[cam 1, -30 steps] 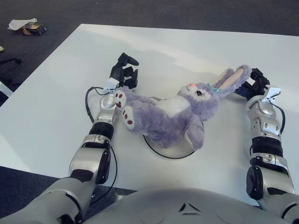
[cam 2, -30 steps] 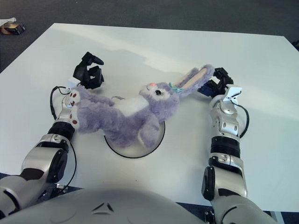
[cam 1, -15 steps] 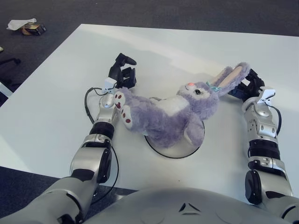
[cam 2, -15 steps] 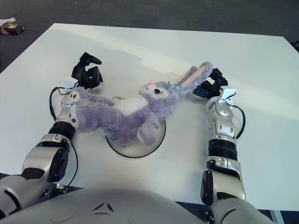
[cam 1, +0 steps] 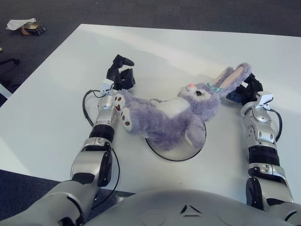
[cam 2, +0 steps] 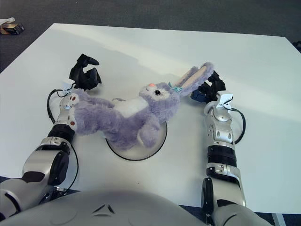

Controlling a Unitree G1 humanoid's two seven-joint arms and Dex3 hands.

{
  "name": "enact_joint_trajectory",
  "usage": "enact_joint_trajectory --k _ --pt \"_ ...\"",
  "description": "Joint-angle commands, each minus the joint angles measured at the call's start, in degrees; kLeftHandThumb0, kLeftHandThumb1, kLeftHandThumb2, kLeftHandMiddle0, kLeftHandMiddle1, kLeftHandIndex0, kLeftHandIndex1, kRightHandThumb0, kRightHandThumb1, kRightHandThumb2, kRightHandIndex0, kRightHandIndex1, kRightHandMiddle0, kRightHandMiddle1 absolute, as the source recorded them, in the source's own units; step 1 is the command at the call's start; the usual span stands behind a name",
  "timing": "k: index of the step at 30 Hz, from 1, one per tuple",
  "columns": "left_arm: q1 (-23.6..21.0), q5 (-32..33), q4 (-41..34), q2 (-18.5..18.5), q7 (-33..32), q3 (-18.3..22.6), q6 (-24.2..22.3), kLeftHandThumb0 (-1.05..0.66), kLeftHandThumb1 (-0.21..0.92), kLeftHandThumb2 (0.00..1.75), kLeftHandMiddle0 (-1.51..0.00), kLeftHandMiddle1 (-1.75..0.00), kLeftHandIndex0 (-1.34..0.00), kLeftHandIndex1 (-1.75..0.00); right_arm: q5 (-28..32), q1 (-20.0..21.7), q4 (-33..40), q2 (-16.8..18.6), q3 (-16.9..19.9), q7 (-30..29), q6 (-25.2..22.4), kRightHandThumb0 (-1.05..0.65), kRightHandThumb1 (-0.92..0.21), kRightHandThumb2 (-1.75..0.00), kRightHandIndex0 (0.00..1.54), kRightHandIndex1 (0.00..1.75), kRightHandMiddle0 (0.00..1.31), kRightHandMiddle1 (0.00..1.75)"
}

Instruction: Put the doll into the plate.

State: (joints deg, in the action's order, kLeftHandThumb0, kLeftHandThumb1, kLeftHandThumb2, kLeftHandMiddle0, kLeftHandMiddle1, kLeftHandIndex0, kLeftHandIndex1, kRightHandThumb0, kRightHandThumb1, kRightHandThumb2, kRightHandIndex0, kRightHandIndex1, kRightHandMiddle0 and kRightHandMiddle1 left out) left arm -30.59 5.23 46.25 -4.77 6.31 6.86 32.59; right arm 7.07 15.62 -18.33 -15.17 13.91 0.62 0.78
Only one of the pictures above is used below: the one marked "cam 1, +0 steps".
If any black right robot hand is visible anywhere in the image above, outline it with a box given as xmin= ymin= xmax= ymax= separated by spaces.
xmin=226 ymin=72 xmax=275 ymax=110

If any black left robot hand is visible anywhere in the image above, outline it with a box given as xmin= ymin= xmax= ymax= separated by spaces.
xmin=101 ymin=54 xmax=136 ymax=96

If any purple plush bunny doll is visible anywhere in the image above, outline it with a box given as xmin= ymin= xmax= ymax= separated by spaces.
xmin=113 ymin=62 xmax=253 ymax=151

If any white plate with black rim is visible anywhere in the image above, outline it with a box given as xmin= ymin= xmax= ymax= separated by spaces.
xmin=144 ymin=122 xmax=207 ymax=161

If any dark cardboard box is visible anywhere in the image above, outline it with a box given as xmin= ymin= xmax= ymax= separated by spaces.
xmin=20 ymin=23 xmax=47 ymax=36

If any black chair base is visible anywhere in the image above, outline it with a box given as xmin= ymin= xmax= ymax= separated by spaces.
xmin=0 ymin=58 xmax=21 ymax=87

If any white furniture edge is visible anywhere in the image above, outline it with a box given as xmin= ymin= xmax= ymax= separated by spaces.
xmin=0 ymin=82 xmax=12 ymax=98

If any crumpled white paper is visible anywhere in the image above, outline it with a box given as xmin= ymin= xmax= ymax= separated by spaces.
xmin=6 ymin=17 xmax=37 ymax=31

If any silver robot torso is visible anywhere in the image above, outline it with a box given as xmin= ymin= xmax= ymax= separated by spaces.
xmin=87 ymin=188 xmax=292 ymax=226

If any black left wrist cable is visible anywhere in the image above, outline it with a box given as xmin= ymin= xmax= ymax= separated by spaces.
xmin=82 ymin=89 xmax=104 ymax=127

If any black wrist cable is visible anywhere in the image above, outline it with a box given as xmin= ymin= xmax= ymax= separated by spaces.
xmin=268 ymin=108 xmax=283 ymax=143
xmin=82 ymin=89 xmax=104 ymax=127

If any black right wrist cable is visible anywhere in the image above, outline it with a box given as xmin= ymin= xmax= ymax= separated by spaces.
xmin=268 ymin=108 xmax=283 ymax=143

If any thin black elbow cable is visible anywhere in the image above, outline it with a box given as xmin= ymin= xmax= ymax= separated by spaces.
xmin=90 ymin=149 xmax=121 ymax=210

